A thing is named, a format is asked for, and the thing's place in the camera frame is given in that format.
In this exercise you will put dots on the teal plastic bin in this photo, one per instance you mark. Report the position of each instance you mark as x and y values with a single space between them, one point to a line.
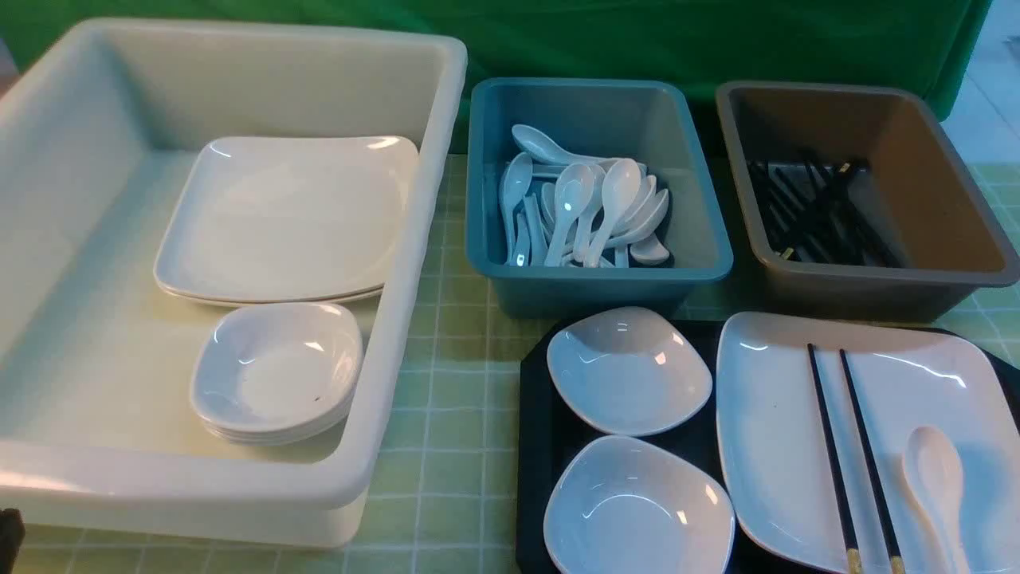
648 121

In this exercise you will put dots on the black chopsticks pile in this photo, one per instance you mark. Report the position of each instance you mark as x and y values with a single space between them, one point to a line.
821 225

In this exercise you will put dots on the white spoons pile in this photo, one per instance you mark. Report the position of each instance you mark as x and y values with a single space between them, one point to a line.
564 209

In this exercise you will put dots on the large white square plate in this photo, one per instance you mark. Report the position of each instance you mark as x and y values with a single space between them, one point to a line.
773 447

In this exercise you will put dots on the white bowl stack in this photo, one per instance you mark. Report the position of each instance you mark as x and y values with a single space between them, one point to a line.
278 373

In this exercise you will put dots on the large white plastic tub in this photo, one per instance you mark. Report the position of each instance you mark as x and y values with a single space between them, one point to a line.
109 99

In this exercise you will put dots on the green checkered tablecloth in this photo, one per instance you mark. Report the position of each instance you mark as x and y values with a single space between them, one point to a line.
454 446

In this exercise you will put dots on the white square plate stack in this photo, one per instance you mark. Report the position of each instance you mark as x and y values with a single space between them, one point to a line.
265 220

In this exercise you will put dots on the grey-brown plastic bin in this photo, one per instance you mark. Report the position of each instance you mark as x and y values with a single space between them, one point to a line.
917 193

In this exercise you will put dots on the green backdrop cloth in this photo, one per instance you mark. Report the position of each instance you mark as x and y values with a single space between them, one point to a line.
922 47

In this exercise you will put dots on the white bowl tray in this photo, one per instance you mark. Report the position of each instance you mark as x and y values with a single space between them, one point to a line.
626 506
628 371

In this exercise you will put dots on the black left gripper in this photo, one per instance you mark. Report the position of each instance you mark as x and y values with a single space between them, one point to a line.
12 533

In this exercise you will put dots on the white ceramic soup spoon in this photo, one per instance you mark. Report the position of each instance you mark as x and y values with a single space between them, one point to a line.
935 477

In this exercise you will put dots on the black chopstick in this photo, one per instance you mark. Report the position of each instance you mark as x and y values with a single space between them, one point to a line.
846 525
888 532

